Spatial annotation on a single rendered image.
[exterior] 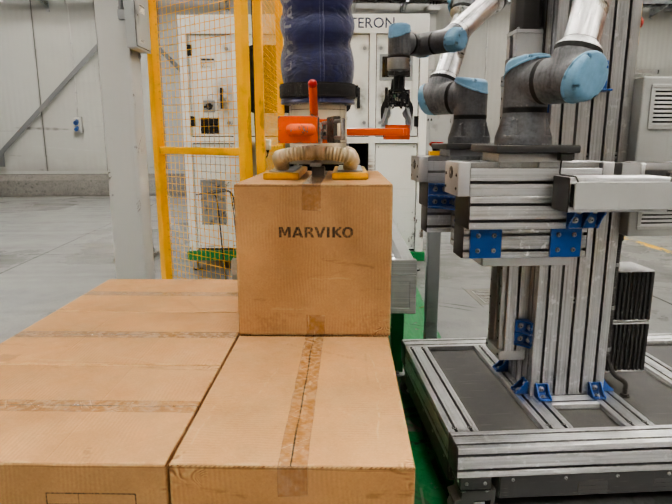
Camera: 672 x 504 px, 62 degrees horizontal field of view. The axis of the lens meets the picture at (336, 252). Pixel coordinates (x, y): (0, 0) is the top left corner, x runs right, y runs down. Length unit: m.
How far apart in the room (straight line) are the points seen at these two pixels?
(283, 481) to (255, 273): 0.64
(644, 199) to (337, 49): 0.89
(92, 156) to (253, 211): 10.14
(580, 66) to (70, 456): 1.33
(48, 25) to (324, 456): 11.23
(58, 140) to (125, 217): 8.77
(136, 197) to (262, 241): 1.59
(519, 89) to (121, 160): 2.00
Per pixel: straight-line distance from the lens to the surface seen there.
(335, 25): 1.63
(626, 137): 1.92
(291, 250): 1.43
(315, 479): 0.96
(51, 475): 1.07
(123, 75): 2.96
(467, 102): 2.06
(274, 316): 1.48
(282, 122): 1.07
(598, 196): 1.54
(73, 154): 11.62
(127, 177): 2.96
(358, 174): 1.54
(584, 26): 1.56
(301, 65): 1.62
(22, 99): 11.96
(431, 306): 2.75
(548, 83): 1.53
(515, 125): 1.59
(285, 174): 1.54
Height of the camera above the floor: 1.06
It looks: 12 degrees down
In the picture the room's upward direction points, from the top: straight up
